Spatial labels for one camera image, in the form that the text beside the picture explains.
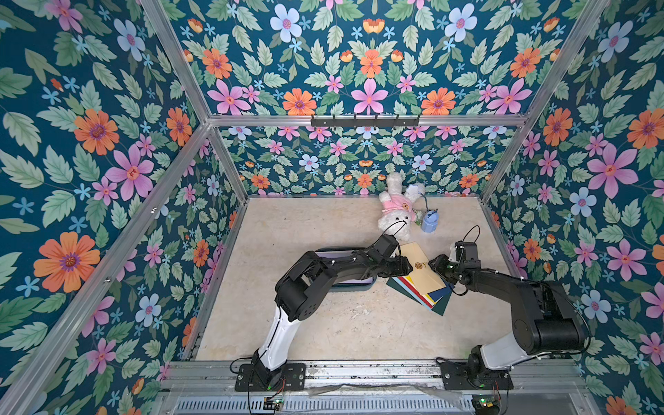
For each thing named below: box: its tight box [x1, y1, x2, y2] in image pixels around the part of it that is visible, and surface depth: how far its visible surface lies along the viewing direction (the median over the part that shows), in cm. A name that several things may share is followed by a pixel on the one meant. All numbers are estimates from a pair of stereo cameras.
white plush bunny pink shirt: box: [377, 172, 426, 243], surface depth 109 cm
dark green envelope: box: [385, 276, 454, 317], surface depth 91 cm
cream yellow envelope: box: [399, 242, 447, 295], surface depth 96 cm
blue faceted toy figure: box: [421, 208, 440, 233], surface depth 104 cm
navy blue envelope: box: [427, 280, 456, 302], surface depth 92 cm
